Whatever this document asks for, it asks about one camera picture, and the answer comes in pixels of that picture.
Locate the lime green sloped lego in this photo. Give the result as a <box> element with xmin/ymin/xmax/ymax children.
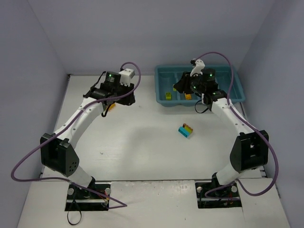
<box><xmin>165</xmin><ymin>92</ymin><xmax>172</xmax><ymax>100</ymax></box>

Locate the light blue long lego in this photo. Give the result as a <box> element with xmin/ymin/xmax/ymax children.
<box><xmin>178</xmin><ymin>126</ymin><xmax>190</xmax><ymax>138</ymax></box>

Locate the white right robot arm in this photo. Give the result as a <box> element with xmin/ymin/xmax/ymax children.
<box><xmin>174</xmin><ymin>68</ymin><xmax>269</xmax><ymax>186</ymax></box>

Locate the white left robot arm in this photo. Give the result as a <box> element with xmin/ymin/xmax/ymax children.
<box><xmin>40</xmin><ymin>68</ymin><xmax>135</xmax><ymax>189</ymax></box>

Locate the teal divided plastic tray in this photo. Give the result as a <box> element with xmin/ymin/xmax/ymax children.
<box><xmin>154</xmin><ymin>64</ymin><xmax>246</xmax><ymax>107</ymax></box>

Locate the lime green curved lego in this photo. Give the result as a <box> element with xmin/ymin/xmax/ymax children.
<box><xmin>185</xmin><ymin>127</ymin><xmax>193</xmax><ymax>134</ymax></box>

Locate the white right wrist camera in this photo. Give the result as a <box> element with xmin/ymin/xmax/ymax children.
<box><xmin>190</xmin><ymin>58</ymin><xmax>205</xmax><ymax>77</ymax></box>

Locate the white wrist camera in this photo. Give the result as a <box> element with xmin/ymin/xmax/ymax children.
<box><xmin>190</xmin><ymin>58</ymin><xmax>205</xmax><ymax>77</ymax></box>
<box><xmin>119</xmin><ymin>68</ymin><xmax>135</xmax><ymax>87</ymax></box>

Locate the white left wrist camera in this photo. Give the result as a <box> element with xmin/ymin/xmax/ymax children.
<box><xmin>119</xmin><ymin>68</ymin><xmax>135</xmax><ymax>87</ymax></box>

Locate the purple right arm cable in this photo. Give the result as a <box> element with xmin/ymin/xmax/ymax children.
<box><xmin>194</xmin><ymin>52</ymin><xmax>279</xmax><ymax>199</ymax></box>

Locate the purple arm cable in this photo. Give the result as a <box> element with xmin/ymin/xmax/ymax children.
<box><xmin>194</xmin><ymin>52</ymin><xmax>279</xmax><ymax>199</ymax></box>
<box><xmin>10</xmin><ymin>62</ymin><xmax>141</xmax><ymax>209</ymax></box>

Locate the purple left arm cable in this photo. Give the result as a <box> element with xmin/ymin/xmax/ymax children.
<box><xmin>10</xmin><ymin>62</ymin><xmax>141</xmax><ymax>209</ymax></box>

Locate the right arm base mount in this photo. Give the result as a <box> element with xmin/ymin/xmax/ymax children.
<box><xmin>195</xmin><ymin>174</ymin><xmax>242</xmax><ymax>209</ymax></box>

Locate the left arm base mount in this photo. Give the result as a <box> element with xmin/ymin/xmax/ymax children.
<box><xmin>65</xmin><ymin>184</ymin><xmax>110</xmax><ymax>211</ymax></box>

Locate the black loose cable loop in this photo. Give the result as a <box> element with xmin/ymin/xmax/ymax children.
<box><xmin>66</xmin><ymin>197</ymin><xmax>82</xmax><ymax>226</ymax></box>

